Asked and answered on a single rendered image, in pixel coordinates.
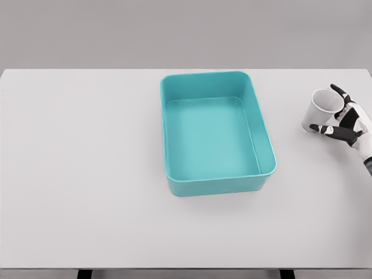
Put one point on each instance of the white paper cup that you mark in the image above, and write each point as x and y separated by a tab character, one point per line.
315	114

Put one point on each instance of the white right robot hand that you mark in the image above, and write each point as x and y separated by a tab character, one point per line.
350	119

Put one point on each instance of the teal plastic basket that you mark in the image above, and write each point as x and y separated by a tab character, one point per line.
216	133

